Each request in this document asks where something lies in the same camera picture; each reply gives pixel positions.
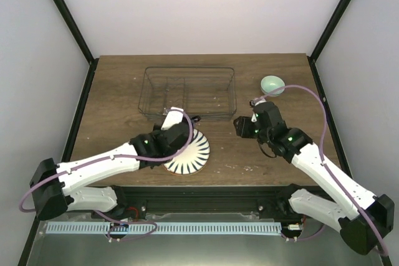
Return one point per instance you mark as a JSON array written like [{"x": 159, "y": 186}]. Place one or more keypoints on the mint green bowl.
[{"x": 272, "y": 85}]

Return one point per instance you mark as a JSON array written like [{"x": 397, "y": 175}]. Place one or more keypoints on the light blue slotted cable duct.
[{"x": 167, "y": 228}]

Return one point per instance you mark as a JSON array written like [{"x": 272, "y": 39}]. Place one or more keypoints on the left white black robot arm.
[{"x": 57, "y": 188}]

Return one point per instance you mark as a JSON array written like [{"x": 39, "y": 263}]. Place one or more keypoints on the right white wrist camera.
[{"x": 253, "y": 103}]

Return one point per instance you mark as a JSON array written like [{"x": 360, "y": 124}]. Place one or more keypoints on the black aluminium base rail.
[{"x": 199, "y": 197}]

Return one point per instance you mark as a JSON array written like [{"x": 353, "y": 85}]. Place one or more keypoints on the right black frame post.
[{"x": 329, "y": 29}]

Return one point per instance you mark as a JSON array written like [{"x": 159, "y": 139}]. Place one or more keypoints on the left black frame post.
[{"x": 74, "y": 30}]

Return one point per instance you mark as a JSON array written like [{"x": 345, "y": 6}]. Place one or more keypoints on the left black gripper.
[{"x": 157, "y": 132}]

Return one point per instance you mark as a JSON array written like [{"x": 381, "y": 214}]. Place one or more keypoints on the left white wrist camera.
[{"x": 174, "y": 116}]

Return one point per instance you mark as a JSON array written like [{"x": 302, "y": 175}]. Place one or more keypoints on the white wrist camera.
[
  {"x": 174, "y": 116},
  {"x": 253, "y": 103}
]

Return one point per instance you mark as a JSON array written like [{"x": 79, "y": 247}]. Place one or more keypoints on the black wire dish rack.
[{"x": 205, "y": 91}]

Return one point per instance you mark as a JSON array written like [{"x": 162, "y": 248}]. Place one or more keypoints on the blue striped white plate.
[{"x": 195, "y": 156}]

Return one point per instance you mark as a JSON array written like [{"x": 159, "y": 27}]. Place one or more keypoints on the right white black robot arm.
[{"x": 361, "y": 217}]

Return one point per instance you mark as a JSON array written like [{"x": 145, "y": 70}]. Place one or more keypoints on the black frame post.
[
  {"x": 74, "y": 30},
  {"x": 329, "y": 29}
]

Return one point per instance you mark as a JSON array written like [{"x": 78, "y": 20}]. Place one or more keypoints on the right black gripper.
[{"x": 242, "y": 131}]

